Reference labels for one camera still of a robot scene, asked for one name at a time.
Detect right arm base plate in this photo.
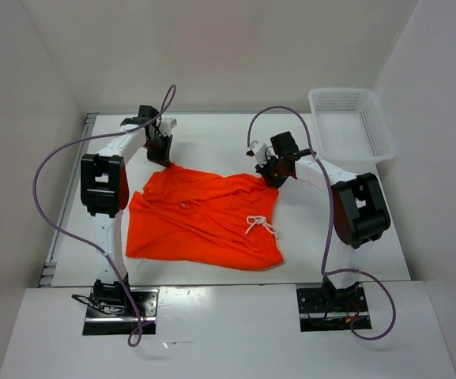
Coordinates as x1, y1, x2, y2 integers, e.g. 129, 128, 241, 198
296, 283, 372, 332

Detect orange shorts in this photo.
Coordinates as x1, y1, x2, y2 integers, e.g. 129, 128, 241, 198
126, 165, 284, 271

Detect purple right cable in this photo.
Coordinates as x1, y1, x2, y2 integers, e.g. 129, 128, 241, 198
247, 105, 398, 341

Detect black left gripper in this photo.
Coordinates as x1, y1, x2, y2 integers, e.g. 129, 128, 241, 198
143, 133, 172, 168

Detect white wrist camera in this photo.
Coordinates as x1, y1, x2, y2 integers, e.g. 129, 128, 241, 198
158, 118, 177, 137
246, 141, 268, 166

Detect purple cable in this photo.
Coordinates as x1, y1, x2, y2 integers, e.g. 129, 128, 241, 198
32, 84, 177, 347
247, 105, 398, 341

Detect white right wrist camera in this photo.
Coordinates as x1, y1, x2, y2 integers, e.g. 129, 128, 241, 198
246, 141, 268, 166

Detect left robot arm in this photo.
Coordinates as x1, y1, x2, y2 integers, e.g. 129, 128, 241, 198
80, 105, 177, 316

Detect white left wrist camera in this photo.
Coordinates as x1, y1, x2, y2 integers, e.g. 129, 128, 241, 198
158, 118, 177, 137

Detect aluminium table edge rail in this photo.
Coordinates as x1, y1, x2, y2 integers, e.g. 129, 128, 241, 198
38, 113, 98, 288

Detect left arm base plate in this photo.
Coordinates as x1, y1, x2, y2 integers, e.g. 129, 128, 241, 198
73, 287, 160, 336

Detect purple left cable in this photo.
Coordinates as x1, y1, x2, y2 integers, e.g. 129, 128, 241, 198
32, 84, 177, 347

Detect white plastic basket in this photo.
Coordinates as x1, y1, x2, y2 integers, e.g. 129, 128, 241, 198
308, 88, 397, 165

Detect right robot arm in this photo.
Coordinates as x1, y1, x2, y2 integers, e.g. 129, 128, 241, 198
247, 132, 390, 310

